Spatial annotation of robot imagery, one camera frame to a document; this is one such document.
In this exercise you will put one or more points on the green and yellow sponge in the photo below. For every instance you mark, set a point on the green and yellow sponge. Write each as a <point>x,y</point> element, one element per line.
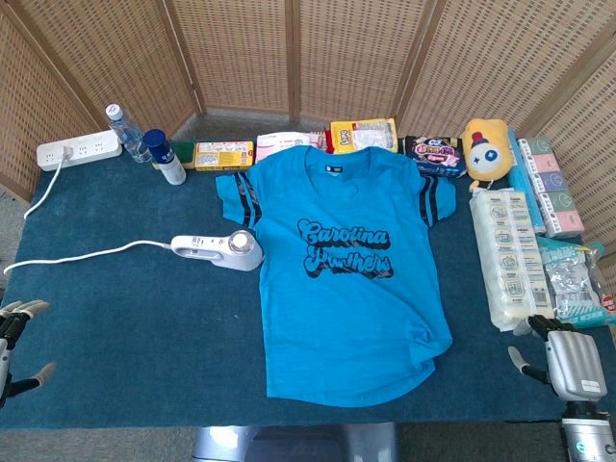
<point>184,149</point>

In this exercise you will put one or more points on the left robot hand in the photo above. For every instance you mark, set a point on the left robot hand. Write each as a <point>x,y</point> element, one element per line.
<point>9,337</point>

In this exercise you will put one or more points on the pink and white packet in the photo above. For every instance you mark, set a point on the pink and white packet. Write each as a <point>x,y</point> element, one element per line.
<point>279,143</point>

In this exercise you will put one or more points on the pastel tissue multipack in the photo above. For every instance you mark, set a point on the pastel tissue multipack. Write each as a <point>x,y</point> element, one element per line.
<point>553,187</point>

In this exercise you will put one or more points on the dark sanitary pad package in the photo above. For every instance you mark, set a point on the dark sanitary pad package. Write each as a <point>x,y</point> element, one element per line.
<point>435,154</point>

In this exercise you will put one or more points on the dark teal carpet mat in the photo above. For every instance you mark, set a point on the dark teal carpet mat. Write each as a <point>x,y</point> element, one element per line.
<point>144,337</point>

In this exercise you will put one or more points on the blue Carolina Panthers shirt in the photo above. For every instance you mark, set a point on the blue Carolina Panthers shirt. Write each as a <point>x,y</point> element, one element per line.
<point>346,327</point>

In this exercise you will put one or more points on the white power strip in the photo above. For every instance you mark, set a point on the white power strip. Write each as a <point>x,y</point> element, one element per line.
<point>94,146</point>

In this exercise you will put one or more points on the white bottle with blue cap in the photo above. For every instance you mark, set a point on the white bottle with blue cap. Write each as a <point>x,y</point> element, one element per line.
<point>168,163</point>

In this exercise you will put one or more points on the white handheld garment steamer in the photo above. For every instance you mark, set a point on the white handheld garment steamer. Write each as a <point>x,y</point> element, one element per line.
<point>240,255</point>

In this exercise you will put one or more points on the yellow snack bag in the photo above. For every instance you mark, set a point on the yellow snack bag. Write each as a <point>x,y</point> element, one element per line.
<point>366,135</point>

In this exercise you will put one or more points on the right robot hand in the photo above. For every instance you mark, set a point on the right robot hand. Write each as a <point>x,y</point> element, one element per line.
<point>575,361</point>

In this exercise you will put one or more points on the yellow cardboard box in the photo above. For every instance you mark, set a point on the yellow cardboard box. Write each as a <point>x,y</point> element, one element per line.
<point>223,156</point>

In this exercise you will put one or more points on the teal and white sachet bag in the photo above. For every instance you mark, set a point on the teal and white sachet bag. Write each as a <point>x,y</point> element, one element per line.
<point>575,284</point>

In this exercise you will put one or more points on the clear plastic water bottle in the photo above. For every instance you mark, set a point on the clear plastic water bottle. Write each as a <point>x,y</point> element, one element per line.
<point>127,135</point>

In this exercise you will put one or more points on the long white cotton pad pack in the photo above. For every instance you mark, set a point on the long white cotton pad pack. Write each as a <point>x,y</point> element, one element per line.
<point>510,260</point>

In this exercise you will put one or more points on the red snack packet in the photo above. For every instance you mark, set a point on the red snack packet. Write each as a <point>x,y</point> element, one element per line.
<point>325,142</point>

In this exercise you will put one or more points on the light blue long pack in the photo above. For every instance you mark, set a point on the light blue long pack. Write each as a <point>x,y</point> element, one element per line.
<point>521,183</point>

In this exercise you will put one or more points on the yellow plush toy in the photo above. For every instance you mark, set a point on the yellow plush toy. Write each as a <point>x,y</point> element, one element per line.
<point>486,149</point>

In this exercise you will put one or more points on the woven rattan folding screen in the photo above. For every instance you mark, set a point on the woven rattan folding screen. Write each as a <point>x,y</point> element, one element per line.
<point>240,53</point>

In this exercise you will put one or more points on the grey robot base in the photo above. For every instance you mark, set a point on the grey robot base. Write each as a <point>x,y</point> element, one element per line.
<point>298,443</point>

